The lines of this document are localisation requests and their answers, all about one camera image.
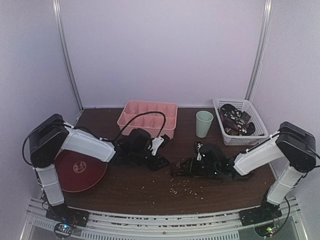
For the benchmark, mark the mint green plastic cup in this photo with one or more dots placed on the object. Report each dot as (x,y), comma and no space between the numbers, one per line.
(204,120)

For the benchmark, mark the brown patterned tie in basket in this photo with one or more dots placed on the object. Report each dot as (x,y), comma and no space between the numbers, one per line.
(236,122)

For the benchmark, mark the aluminium front rail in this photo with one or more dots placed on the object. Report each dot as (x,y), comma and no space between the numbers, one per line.
(223,225)

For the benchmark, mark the white plastic mesh basket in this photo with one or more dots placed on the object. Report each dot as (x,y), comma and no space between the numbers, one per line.
(243,105)

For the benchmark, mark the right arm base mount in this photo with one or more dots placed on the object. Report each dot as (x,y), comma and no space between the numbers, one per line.
(266,216)

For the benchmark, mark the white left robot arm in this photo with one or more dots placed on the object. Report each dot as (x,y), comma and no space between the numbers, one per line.
(55,135)

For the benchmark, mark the red round tray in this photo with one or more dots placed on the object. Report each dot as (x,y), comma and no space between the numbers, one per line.
(78,172)

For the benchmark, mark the pink divided organizer box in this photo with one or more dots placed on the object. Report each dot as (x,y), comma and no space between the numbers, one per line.
(157,118)

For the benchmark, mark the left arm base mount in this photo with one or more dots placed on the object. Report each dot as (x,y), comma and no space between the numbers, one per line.
(67,219)

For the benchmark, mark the aluminium corner post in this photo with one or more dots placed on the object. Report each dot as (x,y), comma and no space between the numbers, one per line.
(261,47)
(65,53)

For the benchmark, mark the right aluminium corner post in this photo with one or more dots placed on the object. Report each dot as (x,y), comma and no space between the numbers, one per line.
(261,47)

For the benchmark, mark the left aluminium corner post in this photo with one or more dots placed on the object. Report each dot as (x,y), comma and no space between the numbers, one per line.
(65,53)

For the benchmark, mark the dark floral patterned tie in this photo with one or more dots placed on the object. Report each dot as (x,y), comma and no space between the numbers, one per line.
(177,170)

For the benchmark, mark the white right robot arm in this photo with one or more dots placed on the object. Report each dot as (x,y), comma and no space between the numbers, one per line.
(290,142)

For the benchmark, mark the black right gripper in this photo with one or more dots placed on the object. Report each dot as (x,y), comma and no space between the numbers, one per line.
(191,165)

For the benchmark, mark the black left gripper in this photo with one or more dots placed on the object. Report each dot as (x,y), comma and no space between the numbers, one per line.
(158,162)

